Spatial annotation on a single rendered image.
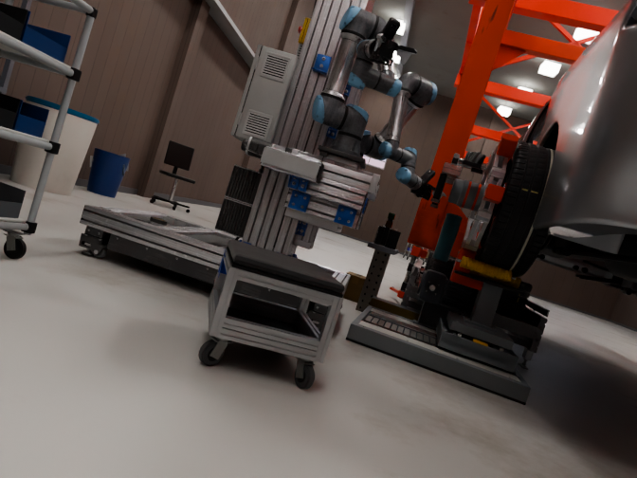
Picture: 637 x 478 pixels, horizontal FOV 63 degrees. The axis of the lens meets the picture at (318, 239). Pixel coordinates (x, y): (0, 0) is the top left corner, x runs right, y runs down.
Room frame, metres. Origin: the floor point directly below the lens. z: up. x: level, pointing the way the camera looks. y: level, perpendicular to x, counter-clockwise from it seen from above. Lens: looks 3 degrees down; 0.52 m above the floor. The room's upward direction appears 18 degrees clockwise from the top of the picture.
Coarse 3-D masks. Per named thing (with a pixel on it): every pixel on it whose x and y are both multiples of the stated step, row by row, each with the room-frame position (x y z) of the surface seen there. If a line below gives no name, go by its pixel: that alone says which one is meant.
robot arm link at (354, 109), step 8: (352, 104) 2.43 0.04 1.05; (352, 112) 2.41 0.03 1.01; (360, 112) 2.42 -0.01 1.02; (344, 120) 2.40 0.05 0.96; (352, 120) 2.41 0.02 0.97; (360, 120) 2.42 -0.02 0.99; (344, 128) 2.43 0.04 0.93; (352, 128) 2.41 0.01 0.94; (360, 128) 2.43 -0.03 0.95; (360, 136) 2.44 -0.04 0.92
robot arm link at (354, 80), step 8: (360, 64) 2.11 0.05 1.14; (368, 64) 2.11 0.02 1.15; (352, 72) 2.13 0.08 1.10; (360, 72) 2.12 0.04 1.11; (368, 72) 2.12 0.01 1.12; (376, 72) 2.14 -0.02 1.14; (352, 80) 2.13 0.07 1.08; (360, 80) 2.12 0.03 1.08; (368, 80) 2.13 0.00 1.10; (376, 80) 2.14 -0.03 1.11; (360, 88) 2.15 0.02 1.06
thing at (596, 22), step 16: (480, 0) 5.69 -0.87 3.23; (528, 0) 5.56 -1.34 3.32; (544, 0) 5.53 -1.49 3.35; (560, 0) 5.50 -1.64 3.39; (480, 16) 8.00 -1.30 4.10; (528, 16) 5.70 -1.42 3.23; (544, 16) 5.60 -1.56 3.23; (560, 16) 5.50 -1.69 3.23; (576, 16) 5.46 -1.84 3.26; (592, 16) 5.43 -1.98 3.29; (608, 16) 5.41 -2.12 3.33; (560, 32) 8.45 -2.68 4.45; (464, 48) 7.57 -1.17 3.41; (464, 64) 8.18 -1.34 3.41; (496, 96) 8.57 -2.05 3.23; (512, 96) 8.44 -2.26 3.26; (528, 96) 8.39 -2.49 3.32; (544, 96) 8.35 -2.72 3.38; (496, 112) 14.35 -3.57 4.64; (480, 128) 11.43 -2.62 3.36; (512, 128) 14.24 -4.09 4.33
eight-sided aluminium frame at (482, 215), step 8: (496, 152) 2.57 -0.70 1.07; (496, 160) 2.50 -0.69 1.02; (504, 160) 2.50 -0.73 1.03; (496, 168) 2.45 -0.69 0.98; (504, 168) 2.46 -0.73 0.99; (496, 176) 2.44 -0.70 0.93; (480, 208) 2.44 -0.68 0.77; (488, 208) 2.47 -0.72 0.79; (472, 216) 2.93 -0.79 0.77; (480, 216) 2.44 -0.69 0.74; (488, 216) 2.43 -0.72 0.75; (472, 224) 2.92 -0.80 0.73; (464, 232) 2.90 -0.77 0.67; (472, 232) 2.52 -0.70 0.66; (480, 232) 2.50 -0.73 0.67; (464, 240) 2.71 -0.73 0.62; (472, 240) 2.58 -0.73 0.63; (480, 240) 2.53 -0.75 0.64; (472, 248) 2.58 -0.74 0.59
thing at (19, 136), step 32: (0, 32) 1.65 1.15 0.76; (32, 32) 1.80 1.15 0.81; (32, 64) 2.01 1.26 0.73; (64, 64) 1.94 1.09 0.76; (0, 96) 1.84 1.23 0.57; (64, 96) 1.97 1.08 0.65; (0, 128) 1.75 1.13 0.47; (32, 128) 1.92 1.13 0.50; (0, 192) 1.99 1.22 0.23; (0, 224) 1.84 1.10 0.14; (32, 224) 1.98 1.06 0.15
